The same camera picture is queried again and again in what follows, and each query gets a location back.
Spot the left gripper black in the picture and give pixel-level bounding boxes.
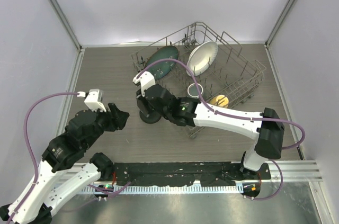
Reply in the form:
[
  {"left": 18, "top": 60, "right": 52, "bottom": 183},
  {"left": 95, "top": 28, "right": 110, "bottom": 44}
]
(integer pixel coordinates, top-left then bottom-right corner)
[{"left": 84, "top": 102, "right": 130, "bottom": 149}]

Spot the black phone stand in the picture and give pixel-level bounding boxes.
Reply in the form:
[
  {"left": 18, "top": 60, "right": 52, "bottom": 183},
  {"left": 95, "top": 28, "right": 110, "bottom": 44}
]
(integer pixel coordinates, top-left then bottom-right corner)
[{"left": 139, "top": 111, "right": 162, "bottom": 124}]

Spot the black smartphone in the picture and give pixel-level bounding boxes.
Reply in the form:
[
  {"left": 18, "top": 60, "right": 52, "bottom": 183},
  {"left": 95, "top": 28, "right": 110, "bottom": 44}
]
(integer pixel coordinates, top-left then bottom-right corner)
[{"left": 136, "top": 95, "right": 149, "bottom": 116}]

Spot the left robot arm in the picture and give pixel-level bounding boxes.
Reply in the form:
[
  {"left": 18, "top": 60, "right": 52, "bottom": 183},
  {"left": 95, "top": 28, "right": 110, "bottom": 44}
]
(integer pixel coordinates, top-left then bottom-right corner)
[{"left": 1, "top": 103, "right": 130, "bottom": 223}]

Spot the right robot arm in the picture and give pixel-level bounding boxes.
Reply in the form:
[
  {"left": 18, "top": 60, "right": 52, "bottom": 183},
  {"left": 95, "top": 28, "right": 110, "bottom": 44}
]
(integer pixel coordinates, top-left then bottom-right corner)
[{"left": 136, "top": 84, "right": 284, "bottom": 179}]

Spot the teal ceramic plate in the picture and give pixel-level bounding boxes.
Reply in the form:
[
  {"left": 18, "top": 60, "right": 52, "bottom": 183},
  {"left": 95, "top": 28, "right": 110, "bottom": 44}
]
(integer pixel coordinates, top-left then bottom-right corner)
[{"left": 145, "top": 46, "right": 179, "bottom": 80}]

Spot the dark green mug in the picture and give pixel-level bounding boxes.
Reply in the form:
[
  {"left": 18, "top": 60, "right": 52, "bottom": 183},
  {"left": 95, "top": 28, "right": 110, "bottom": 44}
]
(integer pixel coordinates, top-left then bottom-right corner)
[{"left": 187, "top": 83, "right": 204, "bottom": 98}]

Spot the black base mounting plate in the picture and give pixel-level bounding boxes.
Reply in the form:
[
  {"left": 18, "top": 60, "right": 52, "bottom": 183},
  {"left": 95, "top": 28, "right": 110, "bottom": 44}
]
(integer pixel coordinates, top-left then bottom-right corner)
[{"left": 106, "top": 162, "right": 271, "bottom": 187}]

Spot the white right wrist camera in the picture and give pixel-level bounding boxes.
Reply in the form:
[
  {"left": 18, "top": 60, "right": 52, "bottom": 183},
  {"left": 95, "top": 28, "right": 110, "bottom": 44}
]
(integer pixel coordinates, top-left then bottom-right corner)
[{"left": 132, "top": 71, "right": 156, "bottom": 97}]

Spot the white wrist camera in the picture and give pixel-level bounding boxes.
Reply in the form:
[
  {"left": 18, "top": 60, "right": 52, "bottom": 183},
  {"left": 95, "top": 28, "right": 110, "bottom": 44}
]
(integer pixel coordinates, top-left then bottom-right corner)
[
  {"left": 77, "top": 89, "right": 106, "bottom": 112},
  {"left": 132, "top": 71, "right": 156, "bottom": 97}
]

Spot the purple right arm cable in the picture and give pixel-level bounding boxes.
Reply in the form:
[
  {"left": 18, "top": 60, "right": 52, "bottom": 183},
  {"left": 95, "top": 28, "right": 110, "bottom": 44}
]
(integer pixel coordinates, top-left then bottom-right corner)
[{"left": 140, "top": 59, "right": 306, "bottom": 150}]

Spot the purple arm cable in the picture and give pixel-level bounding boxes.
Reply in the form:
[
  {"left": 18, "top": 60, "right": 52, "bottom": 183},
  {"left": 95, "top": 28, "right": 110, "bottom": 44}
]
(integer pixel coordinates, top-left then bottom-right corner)
[
  {"left": 140, "top": 59, "right": 306, "bottom": 150},
  {"left": 6, "top": 92, "right": 80, "bottom": 224}
]

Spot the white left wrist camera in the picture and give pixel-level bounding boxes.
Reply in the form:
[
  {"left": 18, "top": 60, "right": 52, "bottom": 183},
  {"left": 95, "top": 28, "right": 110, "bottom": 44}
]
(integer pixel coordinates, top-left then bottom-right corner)
[{"left": 77, "top": 89, "right": 106, "bottom": 112}]

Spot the grey wire dish rack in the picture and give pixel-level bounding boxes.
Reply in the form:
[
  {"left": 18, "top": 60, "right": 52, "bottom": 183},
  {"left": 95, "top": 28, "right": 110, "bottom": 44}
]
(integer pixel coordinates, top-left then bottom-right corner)
[{"left": 131, "top": 22, "right": 265, "bottom": 140}]

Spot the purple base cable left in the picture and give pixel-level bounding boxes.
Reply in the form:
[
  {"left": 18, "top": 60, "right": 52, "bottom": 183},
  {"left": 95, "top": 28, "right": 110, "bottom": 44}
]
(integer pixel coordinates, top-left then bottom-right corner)
[{"left": 87, "top": 180, "right": 133, "bottom": 200}]

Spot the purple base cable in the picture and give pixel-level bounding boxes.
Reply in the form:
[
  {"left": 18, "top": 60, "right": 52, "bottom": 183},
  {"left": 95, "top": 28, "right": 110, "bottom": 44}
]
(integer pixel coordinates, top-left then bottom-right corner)
[
  {"left": 87, "top": 180, "right": 133, "bottom": 200},
  {"left": 243, "top": 160, "right": 284, "bottom": 201}
]

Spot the white slotted cable duct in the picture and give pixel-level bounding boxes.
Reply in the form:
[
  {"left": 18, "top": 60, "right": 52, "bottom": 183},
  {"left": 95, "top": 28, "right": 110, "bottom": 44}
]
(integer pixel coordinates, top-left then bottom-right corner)
[{"left": 82, "top": 184, "right": 244, "bottom": 195}]

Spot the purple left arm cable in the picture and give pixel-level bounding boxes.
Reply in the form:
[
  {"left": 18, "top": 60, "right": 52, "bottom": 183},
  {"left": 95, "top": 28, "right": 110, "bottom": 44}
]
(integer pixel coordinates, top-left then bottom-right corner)
[{"left": 6, "top": 92, "right": 80, "bottom": 224}]

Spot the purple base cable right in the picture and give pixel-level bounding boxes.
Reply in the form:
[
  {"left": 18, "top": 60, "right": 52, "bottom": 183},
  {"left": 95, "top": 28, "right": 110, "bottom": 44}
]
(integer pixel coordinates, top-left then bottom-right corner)
[{"left": 243, "top": 160, "right": 284, "bottom": 201}]

